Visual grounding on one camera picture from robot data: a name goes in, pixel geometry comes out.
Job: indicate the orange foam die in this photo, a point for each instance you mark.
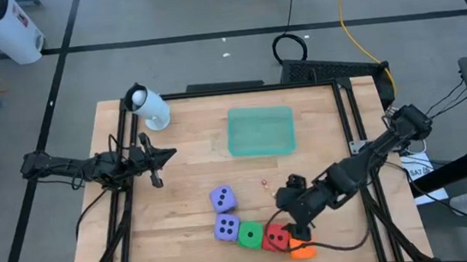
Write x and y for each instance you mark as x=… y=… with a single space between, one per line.
x=303 y=252

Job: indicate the red foam die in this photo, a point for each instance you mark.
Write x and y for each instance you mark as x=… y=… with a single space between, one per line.
x=272 y=244

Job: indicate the green foam die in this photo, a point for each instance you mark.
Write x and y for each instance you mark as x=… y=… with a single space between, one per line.
x=246 y=241

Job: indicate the teal translucent plastic bin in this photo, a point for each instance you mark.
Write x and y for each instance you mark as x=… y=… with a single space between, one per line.
x=259 y=130

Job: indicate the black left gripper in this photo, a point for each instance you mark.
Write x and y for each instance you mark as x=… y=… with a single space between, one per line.
x=144 y=161

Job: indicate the white paper label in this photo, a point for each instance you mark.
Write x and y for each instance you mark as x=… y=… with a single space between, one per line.
x=420 y=171

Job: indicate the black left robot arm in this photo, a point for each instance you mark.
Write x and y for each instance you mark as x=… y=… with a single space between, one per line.
x=69 y=168

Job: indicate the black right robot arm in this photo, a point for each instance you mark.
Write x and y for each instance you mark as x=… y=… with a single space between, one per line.
x=373 y=152

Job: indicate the flat black box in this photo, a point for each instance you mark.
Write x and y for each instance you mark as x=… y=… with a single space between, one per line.
x=225 y=85

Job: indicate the small red translucent die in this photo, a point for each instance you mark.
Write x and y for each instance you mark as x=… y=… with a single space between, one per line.
x=264 y=183

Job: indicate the purple foam die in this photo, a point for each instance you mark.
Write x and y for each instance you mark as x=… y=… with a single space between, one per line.
x=227 y=235
x=214 y=193

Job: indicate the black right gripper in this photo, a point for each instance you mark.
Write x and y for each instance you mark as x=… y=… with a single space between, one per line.
x=298 y=202

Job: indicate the silver metal bracket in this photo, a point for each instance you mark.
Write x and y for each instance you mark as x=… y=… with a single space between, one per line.
x=356 y=148

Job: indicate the black metal bar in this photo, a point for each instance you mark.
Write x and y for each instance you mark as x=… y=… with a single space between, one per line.
x=456 y=167

